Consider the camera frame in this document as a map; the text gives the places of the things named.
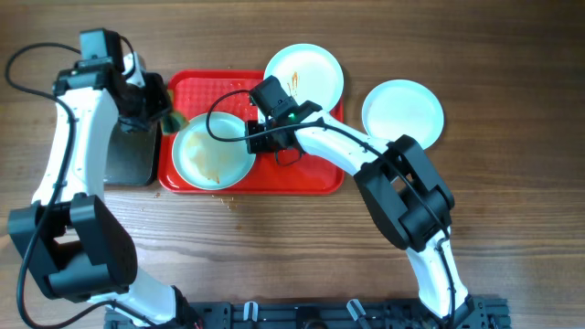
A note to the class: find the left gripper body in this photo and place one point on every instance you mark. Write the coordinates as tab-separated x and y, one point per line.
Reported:
148	109

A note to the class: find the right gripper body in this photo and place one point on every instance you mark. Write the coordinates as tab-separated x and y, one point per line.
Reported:
263	143

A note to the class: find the green yellow sponge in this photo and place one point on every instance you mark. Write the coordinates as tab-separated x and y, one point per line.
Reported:
173	121

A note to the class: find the light blue plate bottom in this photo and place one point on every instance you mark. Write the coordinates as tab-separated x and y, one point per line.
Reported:
204	155

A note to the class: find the light blue plate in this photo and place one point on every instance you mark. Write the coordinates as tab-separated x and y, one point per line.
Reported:
398	107
308	72
204	155

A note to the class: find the light blue plate top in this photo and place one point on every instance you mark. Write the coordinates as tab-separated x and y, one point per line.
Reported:
308	72

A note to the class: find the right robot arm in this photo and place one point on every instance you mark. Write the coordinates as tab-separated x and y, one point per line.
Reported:
407	199

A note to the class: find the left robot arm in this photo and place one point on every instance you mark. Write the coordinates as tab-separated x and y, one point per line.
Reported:
69	241

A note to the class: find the black rectangular tray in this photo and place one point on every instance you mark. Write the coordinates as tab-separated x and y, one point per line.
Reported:
131	156

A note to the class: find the red plastic tray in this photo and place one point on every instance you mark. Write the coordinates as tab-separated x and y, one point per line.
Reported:
193	91

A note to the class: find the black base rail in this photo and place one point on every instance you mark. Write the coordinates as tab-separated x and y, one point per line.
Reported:
476	312

